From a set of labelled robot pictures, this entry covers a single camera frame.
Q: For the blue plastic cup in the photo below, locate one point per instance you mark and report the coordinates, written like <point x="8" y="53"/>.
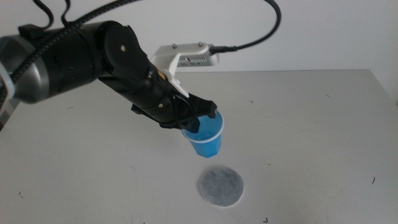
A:
<point x="206" y="143"/>

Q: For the round grey felt cup mat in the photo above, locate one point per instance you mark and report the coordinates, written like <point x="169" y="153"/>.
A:
<point x="221" y="186"/>

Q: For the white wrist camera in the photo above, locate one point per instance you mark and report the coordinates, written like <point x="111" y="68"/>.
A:
<point x="169" y="59"/>

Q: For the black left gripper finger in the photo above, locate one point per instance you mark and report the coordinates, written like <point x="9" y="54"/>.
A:
<point x="193" y="125"/>
<point x="213" y="112"/>

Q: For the white zip tie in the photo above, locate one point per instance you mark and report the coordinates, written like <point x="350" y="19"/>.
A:
<point x="7" y="82"/>

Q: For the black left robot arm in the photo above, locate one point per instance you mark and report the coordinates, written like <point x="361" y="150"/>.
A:
<point x="71" y="62"/>

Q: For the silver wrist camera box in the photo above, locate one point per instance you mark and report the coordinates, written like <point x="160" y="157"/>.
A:
<point x="199" y="59"/>

